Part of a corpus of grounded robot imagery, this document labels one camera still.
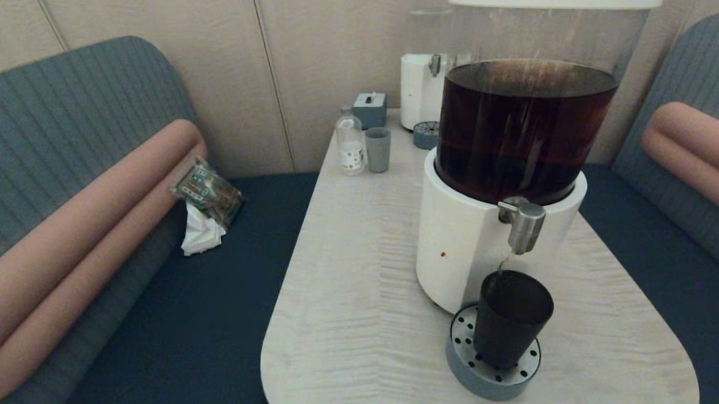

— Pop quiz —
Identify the steel dispenser tap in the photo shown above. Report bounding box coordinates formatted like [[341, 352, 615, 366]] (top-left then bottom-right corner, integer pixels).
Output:
[[497, 196, 549, 256]]

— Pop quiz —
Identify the black tapered cup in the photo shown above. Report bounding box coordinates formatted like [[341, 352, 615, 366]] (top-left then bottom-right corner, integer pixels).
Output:
[[470, 267, 557, 371]]

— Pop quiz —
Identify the grey-blue cup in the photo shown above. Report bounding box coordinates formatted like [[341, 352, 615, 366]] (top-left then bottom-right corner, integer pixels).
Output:
[[364, 127, 394, 174]]

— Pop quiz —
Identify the small blue-grey drip tray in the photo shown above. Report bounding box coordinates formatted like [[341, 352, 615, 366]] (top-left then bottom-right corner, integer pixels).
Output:
[[412, 120, 442, 151]]

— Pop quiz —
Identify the blue-grey napkin box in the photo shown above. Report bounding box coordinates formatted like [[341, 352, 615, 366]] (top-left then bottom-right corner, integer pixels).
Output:
[[352, 92, 388, 130]]

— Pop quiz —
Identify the large tea dispenser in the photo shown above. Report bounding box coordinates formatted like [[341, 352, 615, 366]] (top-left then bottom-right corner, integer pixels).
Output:
[[402, 0, 682, 318]]

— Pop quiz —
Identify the small clear water dispenser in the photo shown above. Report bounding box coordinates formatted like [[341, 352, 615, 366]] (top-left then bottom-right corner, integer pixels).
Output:
[[395, 0, 479, 133]]

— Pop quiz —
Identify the green patterned snack packet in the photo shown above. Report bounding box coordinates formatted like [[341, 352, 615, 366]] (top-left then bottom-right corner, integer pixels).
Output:
[[169, 155, 246, 231]]

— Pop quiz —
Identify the crumpled white tissue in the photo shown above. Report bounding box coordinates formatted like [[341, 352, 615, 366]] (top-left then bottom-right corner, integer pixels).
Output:
[[179, 200, 228, 257]]

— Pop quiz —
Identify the dark blue seat cushion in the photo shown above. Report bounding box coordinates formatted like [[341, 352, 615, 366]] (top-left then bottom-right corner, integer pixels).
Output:
[[576, 157, 719, 404], [29, 172, 332, 404]]

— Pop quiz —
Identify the large blue-grey perforated drip tray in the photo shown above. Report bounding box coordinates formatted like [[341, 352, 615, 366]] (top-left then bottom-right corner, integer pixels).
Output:
[[444, 299, 543, 403]]

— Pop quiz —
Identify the pink bolster cushion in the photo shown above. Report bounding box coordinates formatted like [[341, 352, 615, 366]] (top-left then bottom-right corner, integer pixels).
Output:
[[0, 117, 221, 404], [638, 100, 719, 241]]

